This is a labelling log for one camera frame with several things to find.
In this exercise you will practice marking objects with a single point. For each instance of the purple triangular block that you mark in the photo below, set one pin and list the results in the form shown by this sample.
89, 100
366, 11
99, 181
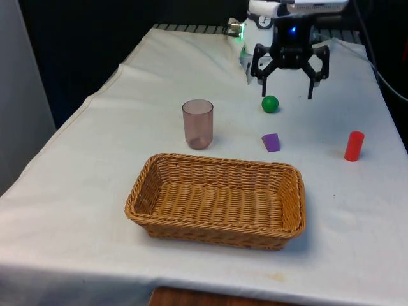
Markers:
271, 143

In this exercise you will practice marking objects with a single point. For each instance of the brown wicker basket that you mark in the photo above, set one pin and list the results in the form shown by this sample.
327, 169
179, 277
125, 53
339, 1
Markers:
216, 204

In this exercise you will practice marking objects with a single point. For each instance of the grey cabinet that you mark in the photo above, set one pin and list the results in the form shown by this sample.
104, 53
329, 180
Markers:
19, 95

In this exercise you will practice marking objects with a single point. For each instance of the see-through pink cup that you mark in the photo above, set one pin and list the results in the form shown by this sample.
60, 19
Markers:
197, 127

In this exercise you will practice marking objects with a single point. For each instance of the green ball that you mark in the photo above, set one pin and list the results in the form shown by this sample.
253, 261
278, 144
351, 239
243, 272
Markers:
270, 104

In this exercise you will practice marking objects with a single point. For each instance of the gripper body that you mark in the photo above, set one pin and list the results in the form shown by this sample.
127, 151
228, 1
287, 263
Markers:
291, 48

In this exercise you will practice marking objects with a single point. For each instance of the red cylinder block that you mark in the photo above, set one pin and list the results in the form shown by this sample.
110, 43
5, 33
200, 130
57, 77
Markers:
354, 146

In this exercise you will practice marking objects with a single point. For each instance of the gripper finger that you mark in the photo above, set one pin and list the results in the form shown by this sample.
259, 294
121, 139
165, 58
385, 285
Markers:
257, 63
323, 68

